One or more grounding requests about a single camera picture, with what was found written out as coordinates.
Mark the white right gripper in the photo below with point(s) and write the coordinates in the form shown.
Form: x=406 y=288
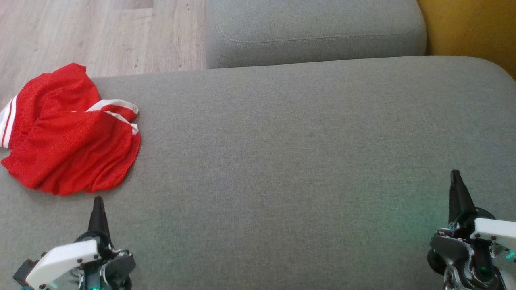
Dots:
x=494 y=231

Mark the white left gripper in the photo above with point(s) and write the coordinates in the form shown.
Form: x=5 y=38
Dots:
x=64 y=257

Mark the red shorts with white band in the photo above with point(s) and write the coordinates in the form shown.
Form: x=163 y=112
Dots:
x=80 y=161

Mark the large grey sofa seat cushion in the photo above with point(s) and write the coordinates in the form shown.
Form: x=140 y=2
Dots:
x=302 y=169

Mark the yellow sofa backrest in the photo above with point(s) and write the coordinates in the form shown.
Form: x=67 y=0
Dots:
x=471 y=28

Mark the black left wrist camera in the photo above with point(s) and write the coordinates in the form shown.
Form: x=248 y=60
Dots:
x=24 y=272

